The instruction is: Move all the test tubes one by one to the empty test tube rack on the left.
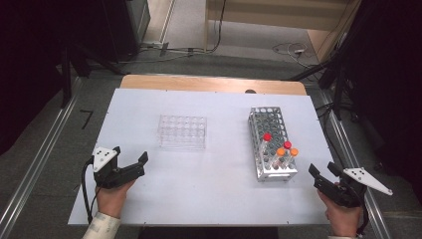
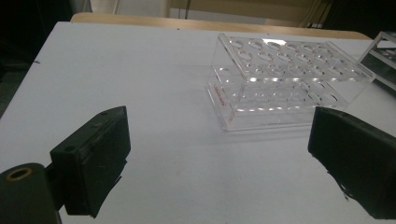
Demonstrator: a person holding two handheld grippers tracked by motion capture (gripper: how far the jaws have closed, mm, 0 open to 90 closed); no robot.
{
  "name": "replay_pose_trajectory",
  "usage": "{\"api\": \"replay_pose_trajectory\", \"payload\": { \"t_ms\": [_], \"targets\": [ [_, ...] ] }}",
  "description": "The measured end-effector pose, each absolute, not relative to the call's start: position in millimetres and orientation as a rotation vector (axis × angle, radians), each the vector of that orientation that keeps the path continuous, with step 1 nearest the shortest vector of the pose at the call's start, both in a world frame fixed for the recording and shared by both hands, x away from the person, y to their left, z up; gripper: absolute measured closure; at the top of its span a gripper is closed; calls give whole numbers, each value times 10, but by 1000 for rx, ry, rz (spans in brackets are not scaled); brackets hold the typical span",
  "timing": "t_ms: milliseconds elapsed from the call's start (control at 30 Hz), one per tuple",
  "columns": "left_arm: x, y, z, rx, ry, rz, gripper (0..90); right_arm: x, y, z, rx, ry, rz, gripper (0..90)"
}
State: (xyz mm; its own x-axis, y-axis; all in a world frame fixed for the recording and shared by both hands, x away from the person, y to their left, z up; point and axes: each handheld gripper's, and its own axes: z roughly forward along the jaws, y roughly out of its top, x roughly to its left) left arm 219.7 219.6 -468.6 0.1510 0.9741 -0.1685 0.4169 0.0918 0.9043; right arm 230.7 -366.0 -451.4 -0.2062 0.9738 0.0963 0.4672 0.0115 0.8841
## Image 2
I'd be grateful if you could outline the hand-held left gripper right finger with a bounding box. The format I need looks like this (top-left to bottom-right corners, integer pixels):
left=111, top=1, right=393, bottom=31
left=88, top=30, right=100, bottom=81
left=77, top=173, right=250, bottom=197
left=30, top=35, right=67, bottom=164
left=307, top=105, right=396, bottom=220

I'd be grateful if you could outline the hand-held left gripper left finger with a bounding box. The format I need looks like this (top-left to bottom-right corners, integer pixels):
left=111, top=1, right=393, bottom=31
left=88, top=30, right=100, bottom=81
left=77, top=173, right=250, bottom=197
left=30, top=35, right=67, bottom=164
left=49, top=105, right=132, bottom=218

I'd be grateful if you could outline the metal test tube rack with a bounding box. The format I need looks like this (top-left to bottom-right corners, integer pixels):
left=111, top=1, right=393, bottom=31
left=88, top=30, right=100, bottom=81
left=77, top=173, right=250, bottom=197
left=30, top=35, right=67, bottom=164
left=358, top=31, right=396, bottom=91

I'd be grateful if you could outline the clear acrylic test tube rack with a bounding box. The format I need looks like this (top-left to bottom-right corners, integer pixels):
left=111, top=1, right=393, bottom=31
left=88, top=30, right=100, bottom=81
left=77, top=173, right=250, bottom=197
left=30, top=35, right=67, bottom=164
left=205, top=33, right=376, bottom=133

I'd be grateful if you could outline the white board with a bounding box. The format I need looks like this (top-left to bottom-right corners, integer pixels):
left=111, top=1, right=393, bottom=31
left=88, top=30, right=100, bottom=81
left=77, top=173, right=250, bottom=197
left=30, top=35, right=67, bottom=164
left=0, top=21, right=396, bottom=224

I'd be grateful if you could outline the wooden table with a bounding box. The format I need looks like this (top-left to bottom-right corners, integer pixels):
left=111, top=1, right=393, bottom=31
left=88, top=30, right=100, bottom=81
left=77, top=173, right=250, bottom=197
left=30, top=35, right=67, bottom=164
left=69, top=12, right=372, bottom=41

